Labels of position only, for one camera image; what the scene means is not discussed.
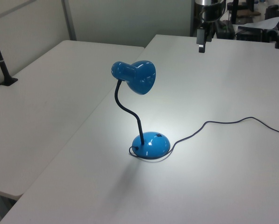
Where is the black linkage gripper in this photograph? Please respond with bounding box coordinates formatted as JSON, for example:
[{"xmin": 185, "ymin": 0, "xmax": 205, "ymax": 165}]
[{"xmin": 196, "ymin": 22, "xmax": 215, "ymax": 54}]

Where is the blue gooseneck desk lamp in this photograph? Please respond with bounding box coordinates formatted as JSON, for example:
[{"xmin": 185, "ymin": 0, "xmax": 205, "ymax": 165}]
[{"xmin": 110, "ymin": 60, "xmax": 171, "ymax": 160}]

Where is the black equipment case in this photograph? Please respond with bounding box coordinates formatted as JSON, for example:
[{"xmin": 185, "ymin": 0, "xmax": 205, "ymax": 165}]
[{"xmin": 215, "ymin": 20, "xmax": 236, "ymax": 39}]

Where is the black vertical pole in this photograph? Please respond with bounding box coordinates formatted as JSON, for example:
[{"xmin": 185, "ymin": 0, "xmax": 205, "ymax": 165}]
[{"xmin": 231, "ymin": 0, "xmax": 240, "ymax": 25}]

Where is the black flat box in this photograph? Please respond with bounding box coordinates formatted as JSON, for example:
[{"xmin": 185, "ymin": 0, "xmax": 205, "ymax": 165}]
[{"xmin": 235, "ymin": 25, "xmax": 279, "ymax": 43}]

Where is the white paper sheet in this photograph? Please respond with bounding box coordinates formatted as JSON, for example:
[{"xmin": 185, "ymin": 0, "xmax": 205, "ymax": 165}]
[{"xmin": 241, "ymin": 16, "xmax": 279, "ymax": 30}]

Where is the black office chair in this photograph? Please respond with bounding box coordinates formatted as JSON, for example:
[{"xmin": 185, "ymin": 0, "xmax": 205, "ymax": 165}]
[{"xmin": 263, "ymin": 4, "xmax": 279, "ymax": 22}]

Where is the white side table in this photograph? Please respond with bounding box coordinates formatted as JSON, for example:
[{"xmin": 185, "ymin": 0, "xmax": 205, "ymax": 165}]
[{"xmin": 0, "ymin": 39, "xmax": 146, "ymax": 201}]

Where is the black lamp power cable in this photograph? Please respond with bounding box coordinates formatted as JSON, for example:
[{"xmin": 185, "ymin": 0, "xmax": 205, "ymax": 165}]
[{"xmin": 128, "ymin": 116, "xmax": 279, "ymax": 162}]

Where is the gray partition post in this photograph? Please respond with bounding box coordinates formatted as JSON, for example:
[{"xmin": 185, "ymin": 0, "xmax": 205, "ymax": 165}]
[{"xmin": 61, "ymin": 0, "xmax": 78, "ymax": 42}]

